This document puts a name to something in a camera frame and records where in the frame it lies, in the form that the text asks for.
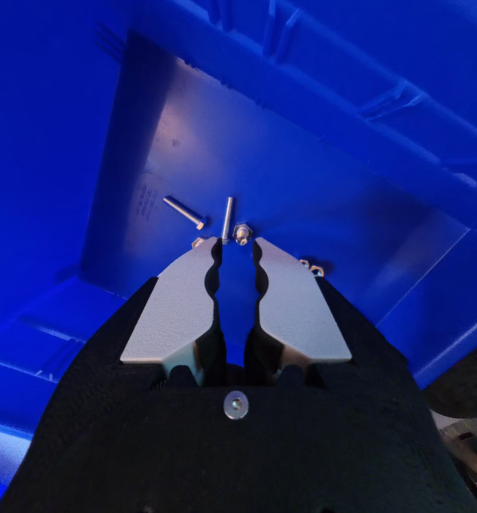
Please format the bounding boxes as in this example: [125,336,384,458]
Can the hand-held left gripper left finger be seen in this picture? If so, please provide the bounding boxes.
[120,236,223,385]

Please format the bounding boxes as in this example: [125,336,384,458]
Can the thin silver bolt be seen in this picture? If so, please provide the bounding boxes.
[221,196,234,245]
[163,196,209,231]

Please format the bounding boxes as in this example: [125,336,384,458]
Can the blue plastic bin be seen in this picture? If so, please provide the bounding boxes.
[0,0,477,510]

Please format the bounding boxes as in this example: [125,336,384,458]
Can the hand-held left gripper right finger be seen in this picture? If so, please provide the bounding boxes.
[252,237,352,375]

